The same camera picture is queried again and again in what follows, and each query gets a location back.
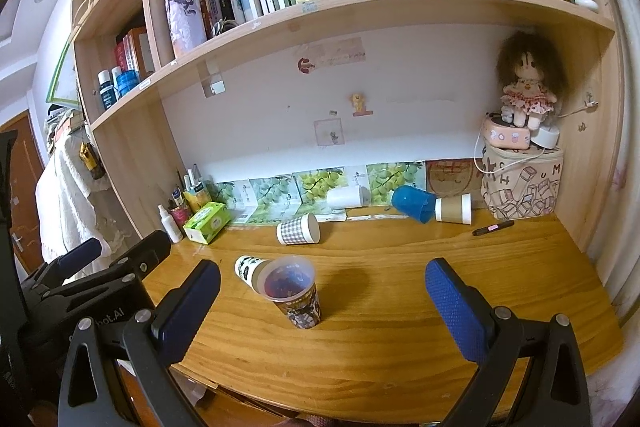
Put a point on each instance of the white spray bottle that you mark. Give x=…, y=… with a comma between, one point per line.
x=169, y=227

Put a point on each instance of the black marker pen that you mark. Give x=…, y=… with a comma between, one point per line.
x=492, y=228

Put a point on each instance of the upright patterned paper cup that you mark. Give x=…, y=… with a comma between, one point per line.
x=300, y=307

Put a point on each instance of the pink box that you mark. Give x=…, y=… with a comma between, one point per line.
x=505, y=134

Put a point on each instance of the grape print card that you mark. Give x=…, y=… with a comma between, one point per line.
x=227, y=194
x=272, y=194
x=395, y=177
x=320, y=184

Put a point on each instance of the dark blue bottle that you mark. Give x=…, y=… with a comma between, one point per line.
x=106, y=91

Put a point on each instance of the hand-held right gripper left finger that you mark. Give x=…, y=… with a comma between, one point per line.
x=186, y=309

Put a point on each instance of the brown wooden door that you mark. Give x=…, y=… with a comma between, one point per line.
x=22, y=177

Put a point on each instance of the white printed tumbler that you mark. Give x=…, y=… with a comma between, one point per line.
x=185, y=17

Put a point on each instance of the checked paper cup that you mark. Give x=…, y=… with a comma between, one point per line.
x=295, y=231

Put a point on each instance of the wooden bookshelf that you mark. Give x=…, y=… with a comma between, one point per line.
x=400, y=2

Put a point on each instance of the green framed picture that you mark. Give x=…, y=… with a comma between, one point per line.
x=62, y=74

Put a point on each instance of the red books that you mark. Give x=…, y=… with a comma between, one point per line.
x=134, y=52

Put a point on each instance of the printed storage bag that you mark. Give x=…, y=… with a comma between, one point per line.
x=522, y=187

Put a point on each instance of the pen holder with pens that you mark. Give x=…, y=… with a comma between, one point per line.
x=180, y=209

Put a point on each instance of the white hanging garment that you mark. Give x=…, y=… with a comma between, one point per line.
x=65, y=207

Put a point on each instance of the white round device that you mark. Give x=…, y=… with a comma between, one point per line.
x=545, y=138

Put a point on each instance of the green tissue box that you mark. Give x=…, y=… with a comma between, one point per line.
x=206, y=223

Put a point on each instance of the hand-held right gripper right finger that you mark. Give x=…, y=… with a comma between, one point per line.
x=454, y=307

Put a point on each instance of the brown haired rag doll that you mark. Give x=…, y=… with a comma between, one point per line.
x=527, y=77

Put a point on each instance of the black and white printed cup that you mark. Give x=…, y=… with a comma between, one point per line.
x=246, y=268

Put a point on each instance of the blue jar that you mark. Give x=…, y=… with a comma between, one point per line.
x=126, y=81

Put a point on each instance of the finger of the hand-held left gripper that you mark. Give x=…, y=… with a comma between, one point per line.
x=147, y=249
x=80, y=255

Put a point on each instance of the square picture sticker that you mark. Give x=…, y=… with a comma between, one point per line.
x=328, y=133

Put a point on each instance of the brown cartoon card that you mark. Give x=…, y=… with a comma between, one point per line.
x=452, y=177

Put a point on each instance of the blue plastic cup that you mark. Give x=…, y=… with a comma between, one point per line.
x=412, y=203

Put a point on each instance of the brown and white paper cup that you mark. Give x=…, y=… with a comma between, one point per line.
x=452, y=209

